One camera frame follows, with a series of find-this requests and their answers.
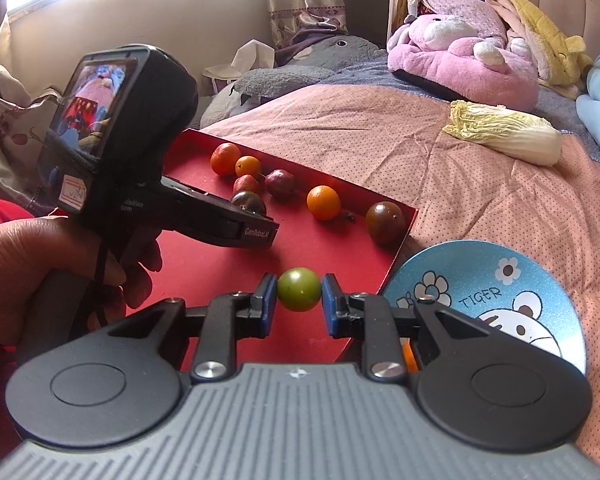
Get purple cloth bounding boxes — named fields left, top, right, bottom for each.
left=275, top=20, right=351, bottom=66

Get grey plush toy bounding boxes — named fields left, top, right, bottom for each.
left=200, top=35, right=386, bottom=128

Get reddish orange tangerine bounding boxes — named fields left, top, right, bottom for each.
left=210, top=142, right=242, bottom=177

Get yellow plush blanket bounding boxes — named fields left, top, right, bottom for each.
left=500, top=0, right=593, bottom=101

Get red garment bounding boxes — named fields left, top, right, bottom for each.
left=0, top=196, right=36, bottom=411

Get white bag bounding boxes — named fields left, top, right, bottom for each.
left=203, top=39, right=277, bottom=96

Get red cardboard tray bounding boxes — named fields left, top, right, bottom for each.
left=125, top=128, right=420, bottom=366

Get green tomato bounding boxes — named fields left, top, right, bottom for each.
left=277, top=268, right=323, bottom=311

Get dark red fruit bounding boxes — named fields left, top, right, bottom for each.
left=265, top=169, right=296, bottom=200

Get beige pink blanket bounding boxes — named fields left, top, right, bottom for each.
left=485, top=0, right=531, bottom=36

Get blue cartoon bowl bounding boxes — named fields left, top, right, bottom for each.
left=382, top=240, right=587, bottom=376

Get pink plush rabbit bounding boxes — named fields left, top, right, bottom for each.
left=386, top=0, right=540, bottom=111

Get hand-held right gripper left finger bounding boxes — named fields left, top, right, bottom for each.
left=107, top=272, right=279, bottom=382

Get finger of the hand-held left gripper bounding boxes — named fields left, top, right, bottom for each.
left=180, top=184, right=281, bottom=228

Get napa cabbage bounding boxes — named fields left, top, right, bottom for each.
left=442, top=100, right=563, bottom=167

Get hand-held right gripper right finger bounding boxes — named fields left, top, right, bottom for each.
left=321, top=273, right=487, bottom=381

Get dark brown tomato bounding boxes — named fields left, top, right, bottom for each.
left=365, top=201, right=406, bottom=246
left=230, top=191, right=267, bottom=217

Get pink dotted quilt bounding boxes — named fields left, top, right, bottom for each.
left=200, top=82, right=600, bottom=471

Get small orange mandarin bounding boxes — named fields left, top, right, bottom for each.
left=235, top=155, right=262, bottom=177

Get person's left hand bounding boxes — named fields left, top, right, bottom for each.
left=0, top=217, right=163, bottom=347

